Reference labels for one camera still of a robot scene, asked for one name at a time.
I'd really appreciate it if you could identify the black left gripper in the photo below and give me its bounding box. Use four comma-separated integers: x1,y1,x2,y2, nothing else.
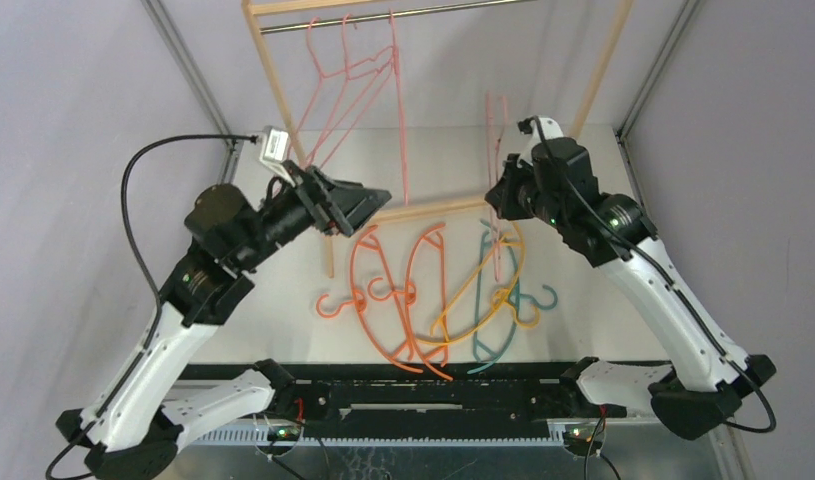
235,159,390,271

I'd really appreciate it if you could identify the yellow plastic hanger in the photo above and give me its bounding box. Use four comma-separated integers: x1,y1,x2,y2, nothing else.
416,221,559,356

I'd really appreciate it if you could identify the pink wire hanger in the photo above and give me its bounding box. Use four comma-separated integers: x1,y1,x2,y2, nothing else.
485,91,509,282
294,15,362,172
388,10,410,206
300,24,394,167

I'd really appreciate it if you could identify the teal plastic hanger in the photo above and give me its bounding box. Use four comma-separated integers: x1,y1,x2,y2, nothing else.
467,220,559,376

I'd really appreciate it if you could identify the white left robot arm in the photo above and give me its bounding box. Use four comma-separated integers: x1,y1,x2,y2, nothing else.
56,161,391,479

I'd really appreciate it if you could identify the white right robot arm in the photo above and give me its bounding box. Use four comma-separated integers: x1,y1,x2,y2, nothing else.
485,137,776,440

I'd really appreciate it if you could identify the orange plastic hanger left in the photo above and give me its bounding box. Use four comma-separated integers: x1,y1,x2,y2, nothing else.
314,225,424,374

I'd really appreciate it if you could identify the orange plastic hanger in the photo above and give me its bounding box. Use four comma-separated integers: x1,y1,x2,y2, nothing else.
352,222,453,381
314,225,424,374

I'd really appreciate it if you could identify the orange plastic hanger right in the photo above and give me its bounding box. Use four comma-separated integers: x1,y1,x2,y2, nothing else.
352,222,453,381

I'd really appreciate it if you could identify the metal rack rod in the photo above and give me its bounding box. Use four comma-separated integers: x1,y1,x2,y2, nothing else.
259,0,533,35

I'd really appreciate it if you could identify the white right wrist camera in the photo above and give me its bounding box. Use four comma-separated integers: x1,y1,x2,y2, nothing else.
517,116,565,164

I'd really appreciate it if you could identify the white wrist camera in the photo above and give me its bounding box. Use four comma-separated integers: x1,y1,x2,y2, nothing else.
257,126,295,186
517,116,565,164

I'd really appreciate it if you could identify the black right camera cable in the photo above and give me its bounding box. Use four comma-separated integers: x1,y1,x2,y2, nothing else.
518,116,778,436

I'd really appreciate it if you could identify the black camera cable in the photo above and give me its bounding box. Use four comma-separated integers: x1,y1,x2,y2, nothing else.
518,116,778,436
43,133,263,480

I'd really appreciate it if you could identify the aluminium frame post right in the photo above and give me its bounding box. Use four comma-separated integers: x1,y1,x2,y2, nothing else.
614,0,707,211

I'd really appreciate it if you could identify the aluminium frame post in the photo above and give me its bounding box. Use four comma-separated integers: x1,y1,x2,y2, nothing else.
137,1,235,191
614,0,707,211

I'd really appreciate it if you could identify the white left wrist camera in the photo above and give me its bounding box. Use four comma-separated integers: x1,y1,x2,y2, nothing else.
257,126,295,186

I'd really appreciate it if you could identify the hanging pink wire hanger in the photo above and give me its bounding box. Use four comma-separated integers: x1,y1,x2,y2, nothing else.
294,15,362,172

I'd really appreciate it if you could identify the aluminium frame post left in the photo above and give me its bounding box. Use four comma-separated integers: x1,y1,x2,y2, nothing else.
137,1,235,191

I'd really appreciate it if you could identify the black left camera cable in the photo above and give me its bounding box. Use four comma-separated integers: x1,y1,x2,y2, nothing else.
43,133,263,480

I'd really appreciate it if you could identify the wooden clothes rack frame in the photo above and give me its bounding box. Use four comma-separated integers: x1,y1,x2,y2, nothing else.
239,0,637,280

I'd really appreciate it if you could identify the metal cable tray base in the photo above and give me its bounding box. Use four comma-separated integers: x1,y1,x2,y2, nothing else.
160,418,759,479

